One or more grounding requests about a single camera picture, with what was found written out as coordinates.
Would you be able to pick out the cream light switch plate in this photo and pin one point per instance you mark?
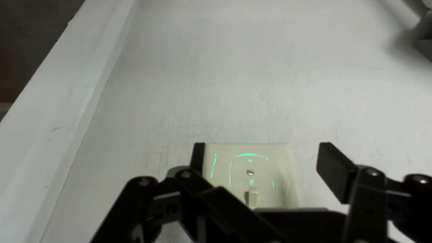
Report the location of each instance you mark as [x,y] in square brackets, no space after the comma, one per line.
[282,175]

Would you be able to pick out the cream light switch toggle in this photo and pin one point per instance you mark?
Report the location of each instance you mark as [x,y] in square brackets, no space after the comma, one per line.
[252,197]

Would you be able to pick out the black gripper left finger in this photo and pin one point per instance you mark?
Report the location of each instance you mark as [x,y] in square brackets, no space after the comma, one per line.
[190,210]

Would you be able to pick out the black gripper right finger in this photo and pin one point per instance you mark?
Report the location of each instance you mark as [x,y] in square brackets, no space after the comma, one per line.
[373,206]

